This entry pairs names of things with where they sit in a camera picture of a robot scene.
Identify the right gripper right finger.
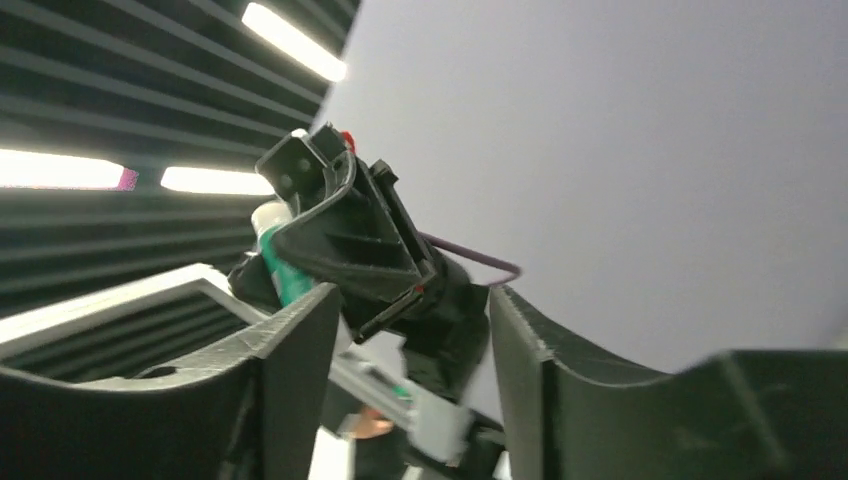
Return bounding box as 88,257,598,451
489,286,847,479

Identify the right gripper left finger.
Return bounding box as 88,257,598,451
1,282,341,479

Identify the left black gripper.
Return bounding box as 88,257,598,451
255,124,441,344

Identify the green glue stick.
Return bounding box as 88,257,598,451
251,200,314,307

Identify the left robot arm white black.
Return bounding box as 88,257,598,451
228,125,504,479

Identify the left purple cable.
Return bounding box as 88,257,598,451
420,231,523,287

